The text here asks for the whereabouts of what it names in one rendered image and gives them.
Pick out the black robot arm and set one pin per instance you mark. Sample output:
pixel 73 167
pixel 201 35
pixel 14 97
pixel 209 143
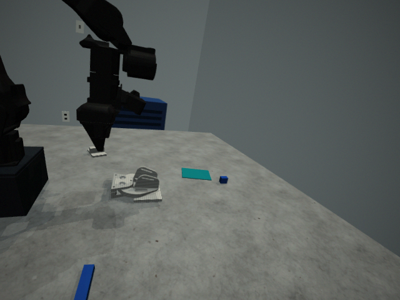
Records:
pixel 106 22

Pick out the blue flat bar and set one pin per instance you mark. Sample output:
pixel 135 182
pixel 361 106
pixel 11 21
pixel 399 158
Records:
pixel 85 281

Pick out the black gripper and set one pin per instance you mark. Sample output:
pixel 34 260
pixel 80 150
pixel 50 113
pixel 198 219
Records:
pixel 98 114

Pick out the white metal plate with two ringed holes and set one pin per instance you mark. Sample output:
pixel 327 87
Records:
pixel 116 181

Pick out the small blue cube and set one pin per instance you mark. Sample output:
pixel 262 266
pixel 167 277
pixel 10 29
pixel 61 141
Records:
pixel 223 179

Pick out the teal flat rectangular plate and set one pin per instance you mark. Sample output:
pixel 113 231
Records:
pixel 195 174

